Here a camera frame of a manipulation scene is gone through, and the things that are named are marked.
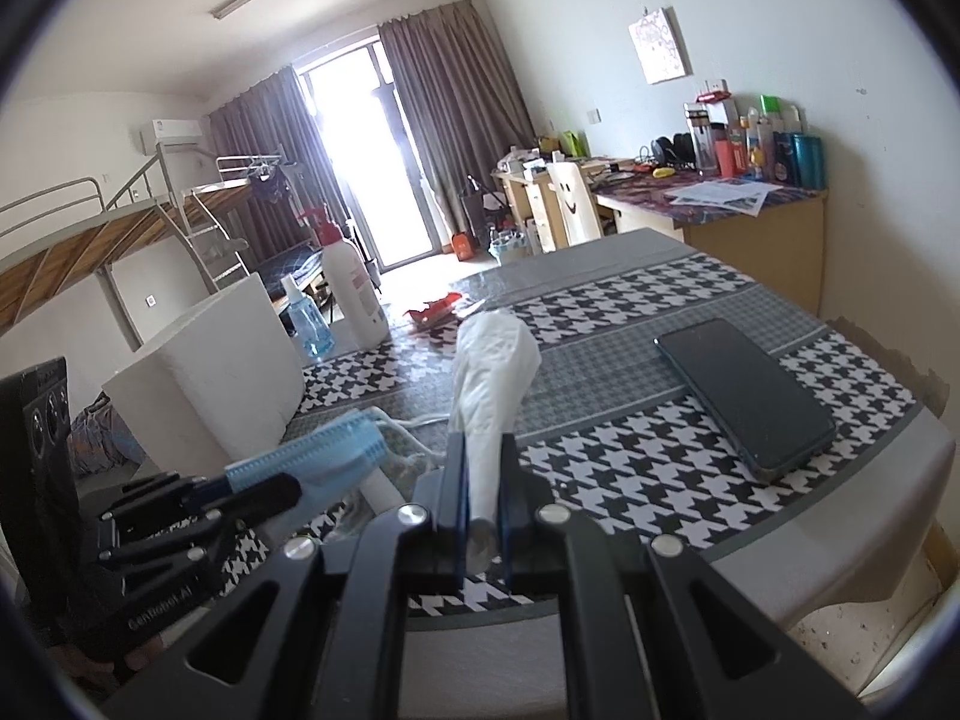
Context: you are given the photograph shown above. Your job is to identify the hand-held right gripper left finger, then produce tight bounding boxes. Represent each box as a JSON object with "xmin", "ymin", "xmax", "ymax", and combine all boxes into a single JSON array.
[{"xmin": 101, "ymin": 431, "xmax": 472, "ymax": 720}]

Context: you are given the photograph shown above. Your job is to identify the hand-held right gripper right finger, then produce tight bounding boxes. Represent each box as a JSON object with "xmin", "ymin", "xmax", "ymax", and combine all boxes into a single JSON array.
[{"xmin": 497, "ymin": 431, "xmax": 875, "ymax": 720}]

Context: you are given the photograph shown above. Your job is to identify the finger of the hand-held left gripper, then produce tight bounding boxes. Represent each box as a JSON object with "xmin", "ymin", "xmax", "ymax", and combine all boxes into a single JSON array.
[
  {"xmin": 100, "ymin": 471, "xmax": 226, "ymax": 527},
  {"xmin": 97, "ymin": 472, "xmax": 303, "ymax": 568}
]

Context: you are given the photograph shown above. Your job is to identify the blue face mask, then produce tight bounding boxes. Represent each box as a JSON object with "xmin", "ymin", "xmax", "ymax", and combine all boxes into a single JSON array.
[{"xmin": 225, "ymin": 406, "xmax": 389, "ymax": 496}]

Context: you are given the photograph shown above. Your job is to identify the white foam box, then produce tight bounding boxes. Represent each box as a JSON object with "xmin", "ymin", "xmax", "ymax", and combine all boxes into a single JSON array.
[{"xmin": 101, "ymin": 274, "xmax": 305, "ymax": 466}]

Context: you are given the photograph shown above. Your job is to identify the white plastic bag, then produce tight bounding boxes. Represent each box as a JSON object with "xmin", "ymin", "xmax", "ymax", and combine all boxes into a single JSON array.
[{"xmin": 448, "ymin": 310, "xmax": 542, "ymax": 567}]

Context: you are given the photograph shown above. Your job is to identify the blue plaid duvet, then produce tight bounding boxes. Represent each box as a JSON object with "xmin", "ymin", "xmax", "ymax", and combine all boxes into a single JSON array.
[{"xmin": 67, "ymin": 397, "xmax": 147, "ymax": 473}]

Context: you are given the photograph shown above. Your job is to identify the blue spray bottle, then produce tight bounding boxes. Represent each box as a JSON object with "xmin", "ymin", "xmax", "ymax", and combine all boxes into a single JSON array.
[{"xmin": 279, "ymin": 275, "xmax": 336, "ymax": 365}]

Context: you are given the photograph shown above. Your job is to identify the houndstooth tablecloth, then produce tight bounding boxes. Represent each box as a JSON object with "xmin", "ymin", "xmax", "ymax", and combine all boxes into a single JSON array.
[{"xmin": 225, "ymin": 229, "xmax": 923, "ymax": 616}]

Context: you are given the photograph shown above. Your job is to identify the red snack packet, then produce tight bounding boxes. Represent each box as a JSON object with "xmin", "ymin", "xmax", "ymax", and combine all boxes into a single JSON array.
[{"xmin": 403, "ymin": 291, "xmax": 460, "ymax": 329}]

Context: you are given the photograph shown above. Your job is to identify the metal bunk bed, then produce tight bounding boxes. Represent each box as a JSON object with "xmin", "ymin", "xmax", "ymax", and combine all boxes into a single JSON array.
[
  {"xmin": 184, "ymin": 152, "xmax": 331, "ymax": 301},
  {"xmin": 0, "ymin": 142, "xmax": 248, "ymax": 350}
]

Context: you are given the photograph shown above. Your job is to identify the white pump bottle red top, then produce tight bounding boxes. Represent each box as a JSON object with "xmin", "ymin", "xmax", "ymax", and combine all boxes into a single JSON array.
[{"xmin": 296, "ymin": 204, "xmax": 391, "ymax": 352}]

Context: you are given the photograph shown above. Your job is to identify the dark blue bedding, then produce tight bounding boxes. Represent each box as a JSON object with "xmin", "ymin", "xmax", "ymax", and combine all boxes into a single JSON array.
[{"xmin": 255, "ymin": 244, "xmax": 327, "ymax": 282}]

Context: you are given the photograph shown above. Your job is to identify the black smartphone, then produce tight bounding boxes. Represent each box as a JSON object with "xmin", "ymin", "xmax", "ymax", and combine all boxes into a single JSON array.
[{"xmin": 654, "ymin": 317, "xmax": 837, "ymax": 485}]

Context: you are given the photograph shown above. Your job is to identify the metal bed ladder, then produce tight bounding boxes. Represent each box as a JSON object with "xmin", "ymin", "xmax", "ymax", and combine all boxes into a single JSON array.
[{"xmin": 154, "ymin": 142, "xmax": 252, "ymax": 293}]

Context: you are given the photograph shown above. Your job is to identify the pack of water bottles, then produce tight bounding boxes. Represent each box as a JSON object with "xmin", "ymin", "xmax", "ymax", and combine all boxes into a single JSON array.
[{"xmin": 487, "ymin": 229, "xmax": 530, "ymax": 263}]

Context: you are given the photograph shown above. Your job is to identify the black bag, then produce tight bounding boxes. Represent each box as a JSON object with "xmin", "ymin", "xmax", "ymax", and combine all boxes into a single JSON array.
[{"xmin": 459, "ymin": 176, "xmax": 507, "ymax": 241}]

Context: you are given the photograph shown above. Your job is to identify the wooden desk with drawers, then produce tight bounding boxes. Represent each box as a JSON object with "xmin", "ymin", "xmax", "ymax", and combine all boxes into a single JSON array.
[{"xmin": 491, "ymin": 157, "xmax": 638, "ymax": 256}]

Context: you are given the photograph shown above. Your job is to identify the dark hanging clothes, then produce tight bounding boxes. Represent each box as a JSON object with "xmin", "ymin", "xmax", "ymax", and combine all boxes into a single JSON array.
[{"xmin": 247, "ymin": 165, "xmax": 290, "ymax": 203}]

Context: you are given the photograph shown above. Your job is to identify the wooden chair with smiley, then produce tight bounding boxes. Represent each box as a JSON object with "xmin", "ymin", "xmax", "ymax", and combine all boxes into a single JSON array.
[{"xmin": 546, "ymin": 160, "xmax": 603, "ymax": 247}]

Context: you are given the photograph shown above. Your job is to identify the glass balcony door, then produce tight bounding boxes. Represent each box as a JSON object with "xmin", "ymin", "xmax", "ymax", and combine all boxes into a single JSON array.
[{"xmin": 296, "ymin": 41, "xmax": 436, "ymax": 271}]

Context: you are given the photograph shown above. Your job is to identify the wooden desk with printed cover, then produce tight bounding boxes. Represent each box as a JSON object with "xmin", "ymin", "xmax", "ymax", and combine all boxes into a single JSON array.
[{"xmin": 592, "ymin": 169, "xmax": 827, "ymax": 316}]

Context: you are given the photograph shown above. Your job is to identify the white air conditioner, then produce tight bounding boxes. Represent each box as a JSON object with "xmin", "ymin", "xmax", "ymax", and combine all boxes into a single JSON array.
[{"xmin": 137, "ymin": 118, "xmax": 203, "ymax": 151}]

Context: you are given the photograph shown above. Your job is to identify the brown curtain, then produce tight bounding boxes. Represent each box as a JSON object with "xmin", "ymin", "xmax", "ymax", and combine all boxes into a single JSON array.
[
  {"xmin": 377, "ymin": 0, "xmax": 537, "ymax": 256},
  {"xmin": 206, "ymin": 64, "xmax": 353, "ymax": 271}
]

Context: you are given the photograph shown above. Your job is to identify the printed paper sheets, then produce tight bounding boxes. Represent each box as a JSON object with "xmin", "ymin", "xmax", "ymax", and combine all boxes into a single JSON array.
[{"xmin": 664, "ymin": 178, "xmax": 777, "ymax": 215}]

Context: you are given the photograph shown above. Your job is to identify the black headphones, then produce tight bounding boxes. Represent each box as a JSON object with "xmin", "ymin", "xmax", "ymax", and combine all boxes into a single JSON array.
[{"xmin": 651, "ymin": 135, "xmax": 698, "ymax": 170}]

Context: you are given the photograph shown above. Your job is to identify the row of toiletry bottles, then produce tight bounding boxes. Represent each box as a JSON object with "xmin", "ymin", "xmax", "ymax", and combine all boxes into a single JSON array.
[{"xmin": 682, "ymin": 94, "xmax": 826, "ymax": 190}]

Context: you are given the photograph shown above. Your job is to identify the white charging cable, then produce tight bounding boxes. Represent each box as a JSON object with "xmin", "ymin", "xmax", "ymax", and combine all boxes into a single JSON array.
[{"xmin": 330, "ymin": 409, "xmax": 455, "ymax": 541}]

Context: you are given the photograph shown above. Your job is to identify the pink cartoon wall picture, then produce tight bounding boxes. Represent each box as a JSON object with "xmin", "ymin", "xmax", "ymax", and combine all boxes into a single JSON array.
[{"xmin": 628, "ymin": 7, "xmax": 691, "ymax": 85}]

